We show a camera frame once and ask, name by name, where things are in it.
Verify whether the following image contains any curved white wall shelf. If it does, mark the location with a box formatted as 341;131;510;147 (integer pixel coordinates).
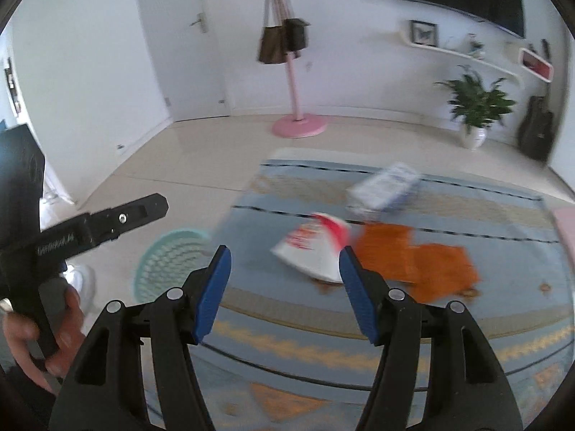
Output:
397;20;524;84

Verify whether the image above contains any pink coat rack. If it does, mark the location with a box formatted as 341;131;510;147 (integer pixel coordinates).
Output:
268;0;328;139

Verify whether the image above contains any person's left hand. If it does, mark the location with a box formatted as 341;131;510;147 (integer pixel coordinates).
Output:
2;285;88;395

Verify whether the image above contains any red white box shelf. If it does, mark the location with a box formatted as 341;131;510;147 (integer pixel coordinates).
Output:
518;46;553;82

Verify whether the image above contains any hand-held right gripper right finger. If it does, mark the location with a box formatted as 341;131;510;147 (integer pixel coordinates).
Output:
338;245;524;431

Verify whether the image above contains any dark handbag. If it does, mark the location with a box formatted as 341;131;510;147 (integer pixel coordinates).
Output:
282;0;312;59

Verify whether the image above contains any black acoustic guitar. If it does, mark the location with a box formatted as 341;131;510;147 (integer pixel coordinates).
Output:
516;38;555;161

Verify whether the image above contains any white red paper cup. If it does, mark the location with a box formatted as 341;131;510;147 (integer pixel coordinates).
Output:
270;212;352;284

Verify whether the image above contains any orange foil packet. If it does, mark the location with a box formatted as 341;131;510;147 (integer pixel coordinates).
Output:
355;223;479;303

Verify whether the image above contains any white door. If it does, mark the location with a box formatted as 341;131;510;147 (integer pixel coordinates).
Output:
132;0;232;122

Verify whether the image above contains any potted green plant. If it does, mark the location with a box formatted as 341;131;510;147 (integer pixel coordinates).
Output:
433;65;517;150

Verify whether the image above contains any patterned blue tablecloth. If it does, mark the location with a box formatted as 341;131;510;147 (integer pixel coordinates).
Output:
144;148;571;431

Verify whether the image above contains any framed butterfly picture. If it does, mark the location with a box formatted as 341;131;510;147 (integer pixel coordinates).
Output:
410;20;438;48

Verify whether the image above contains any teal plastic basket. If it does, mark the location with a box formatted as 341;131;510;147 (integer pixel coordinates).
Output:
135;228;211;303

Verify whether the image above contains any blue white milk carton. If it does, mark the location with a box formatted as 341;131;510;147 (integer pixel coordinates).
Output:
346;162;423;221

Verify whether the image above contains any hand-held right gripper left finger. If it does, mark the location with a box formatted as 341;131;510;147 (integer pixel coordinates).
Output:
49;244;233;431

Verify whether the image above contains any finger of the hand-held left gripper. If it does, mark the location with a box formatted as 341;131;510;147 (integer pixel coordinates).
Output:
85;193;170;246

